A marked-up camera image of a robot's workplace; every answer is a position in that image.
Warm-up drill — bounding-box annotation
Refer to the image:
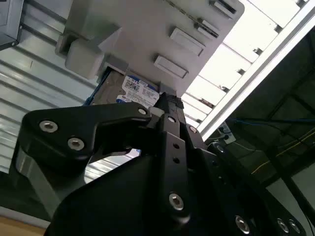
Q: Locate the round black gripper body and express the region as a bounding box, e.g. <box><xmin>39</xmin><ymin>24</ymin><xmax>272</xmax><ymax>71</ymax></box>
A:
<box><xmin>44</xmin><ymin>140</ymin><xmax>311</xmax><ymax>236</ymax></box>

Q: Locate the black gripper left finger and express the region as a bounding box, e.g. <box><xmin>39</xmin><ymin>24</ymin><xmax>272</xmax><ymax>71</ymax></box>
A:
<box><xmin>14</xmin><ymin>92</ymin><xmax>193</xmax><ymax>226</ymax></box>

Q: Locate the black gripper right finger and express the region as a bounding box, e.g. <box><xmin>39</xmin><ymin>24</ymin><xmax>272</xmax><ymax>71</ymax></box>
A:
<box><xmin>171</xmin><ymin>97</ymin><xmax>218</xmax><ymax>171</ymax></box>

